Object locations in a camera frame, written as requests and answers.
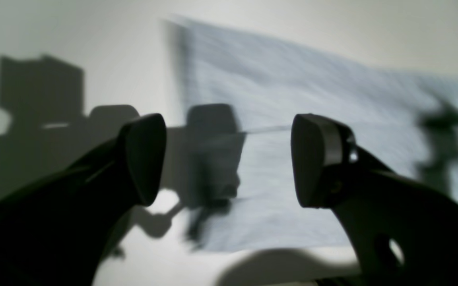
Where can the grey T-shirt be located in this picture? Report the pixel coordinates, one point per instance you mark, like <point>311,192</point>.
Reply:
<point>249,99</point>

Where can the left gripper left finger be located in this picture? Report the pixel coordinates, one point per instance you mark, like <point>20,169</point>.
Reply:
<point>53,232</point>

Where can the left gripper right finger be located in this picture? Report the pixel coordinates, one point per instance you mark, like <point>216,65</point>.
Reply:
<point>403,233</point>

